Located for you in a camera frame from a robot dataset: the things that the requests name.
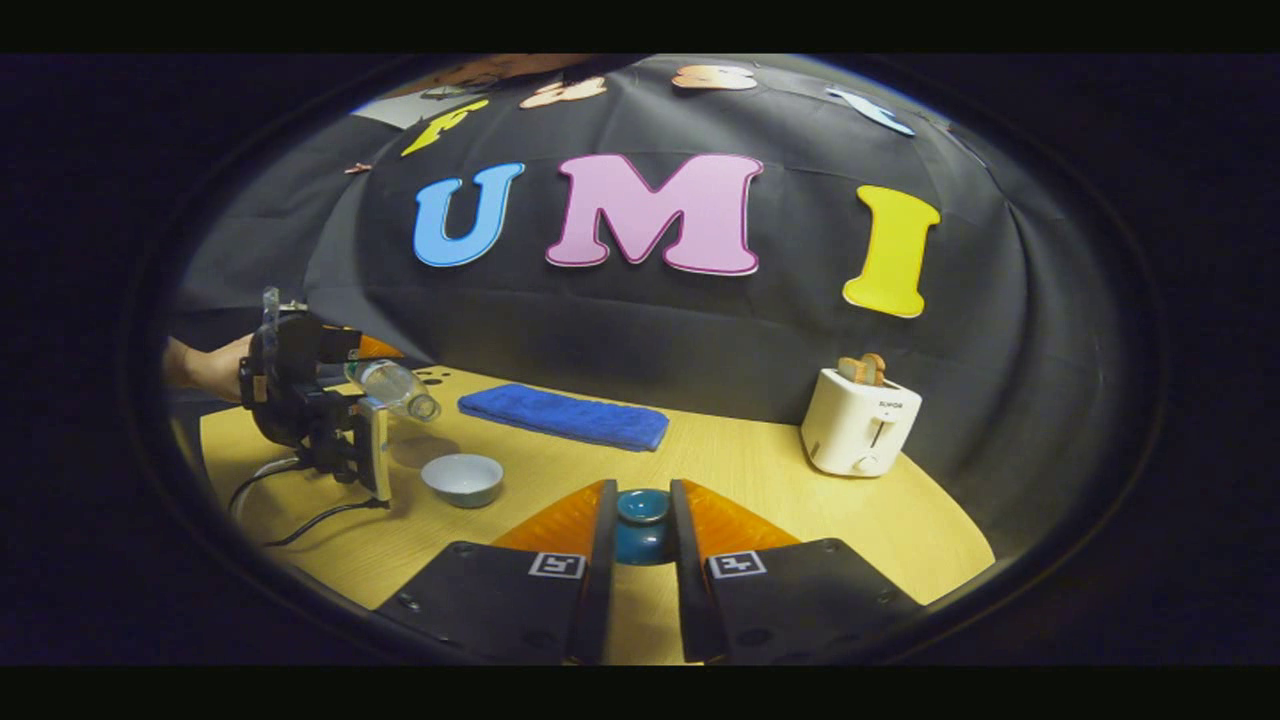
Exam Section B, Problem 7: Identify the pale blue teacup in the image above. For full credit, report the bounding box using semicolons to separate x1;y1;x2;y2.
420;453;505;509

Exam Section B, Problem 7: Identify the blue towel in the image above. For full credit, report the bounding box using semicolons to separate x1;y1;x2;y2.
458;383;671;453

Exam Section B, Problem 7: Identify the clear plastic water bottle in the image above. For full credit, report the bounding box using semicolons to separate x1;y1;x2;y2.
345;358;443;423

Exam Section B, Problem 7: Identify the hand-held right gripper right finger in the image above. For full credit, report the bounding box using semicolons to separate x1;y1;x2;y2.
670;478;924;665

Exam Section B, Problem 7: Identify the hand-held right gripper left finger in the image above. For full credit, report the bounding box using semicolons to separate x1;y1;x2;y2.
375;479;620;665

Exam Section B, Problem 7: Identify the teal teacup lid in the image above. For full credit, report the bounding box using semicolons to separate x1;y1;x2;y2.
613;487;674;567

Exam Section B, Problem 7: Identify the white toaster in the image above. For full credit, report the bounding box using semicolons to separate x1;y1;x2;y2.
800;367;924;479

